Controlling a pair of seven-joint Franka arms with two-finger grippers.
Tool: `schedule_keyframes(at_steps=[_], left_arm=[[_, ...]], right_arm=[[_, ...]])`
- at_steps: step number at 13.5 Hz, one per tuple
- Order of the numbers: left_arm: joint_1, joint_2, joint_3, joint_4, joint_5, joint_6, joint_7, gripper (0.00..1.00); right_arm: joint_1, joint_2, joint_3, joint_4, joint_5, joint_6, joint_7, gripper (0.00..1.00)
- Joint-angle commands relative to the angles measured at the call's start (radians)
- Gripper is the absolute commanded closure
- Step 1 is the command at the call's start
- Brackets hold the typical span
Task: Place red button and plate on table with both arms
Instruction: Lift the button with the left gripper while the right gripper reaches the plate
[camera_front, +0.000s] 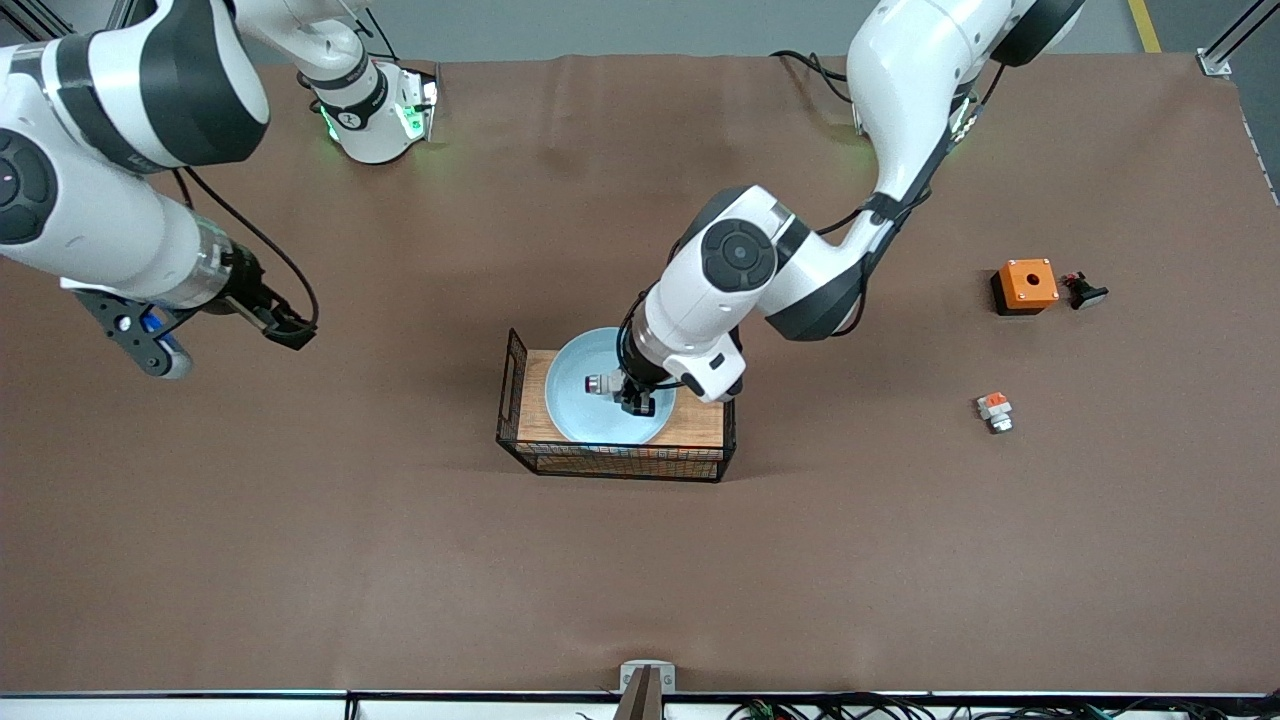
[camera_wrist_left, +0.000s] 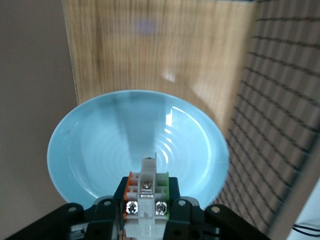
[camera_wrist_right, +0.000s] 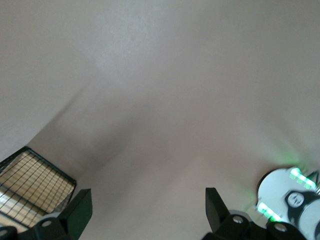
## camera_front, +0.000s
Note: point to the orange grey contact block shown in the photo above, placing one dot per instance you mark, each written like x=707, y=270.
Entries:
x=995, y=411

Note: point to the white table edge rail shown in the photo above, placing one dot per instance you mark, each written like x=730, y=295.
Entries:
x=200, y=705

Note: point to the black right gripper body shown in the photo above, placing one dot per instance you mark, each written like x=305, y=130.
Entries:
x=246, y=290

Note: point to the red push button switch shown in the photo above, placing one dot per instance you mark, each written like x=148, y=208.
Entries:
x=600, y=383

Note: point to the orange button enclosure box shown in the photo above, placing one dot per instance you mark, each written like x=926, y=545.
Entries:
x=1027, y=284

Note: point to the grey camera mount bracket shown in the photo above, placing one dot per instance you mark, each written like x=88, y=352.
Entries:
x=647, y=680

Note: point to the light blue round plate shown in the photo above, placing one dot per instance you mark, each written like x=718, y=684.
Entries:
x=580, y=415

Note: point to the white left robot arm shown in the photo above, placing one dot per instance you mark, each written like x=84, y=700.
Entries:
x=900, y=80

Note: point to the black push button head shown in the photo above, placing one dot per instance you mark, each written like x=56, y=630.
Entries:
x=1085, y=291

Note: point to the wooden board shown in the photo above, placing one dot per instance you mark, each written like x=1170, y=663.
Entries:
x=700, y=425

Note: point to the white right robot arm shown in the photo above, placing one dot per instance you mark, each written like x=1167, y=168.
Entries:
x=100, y=230

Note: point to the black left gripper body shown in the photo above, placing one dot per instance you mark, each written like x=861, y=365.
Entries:
x=640, y=383

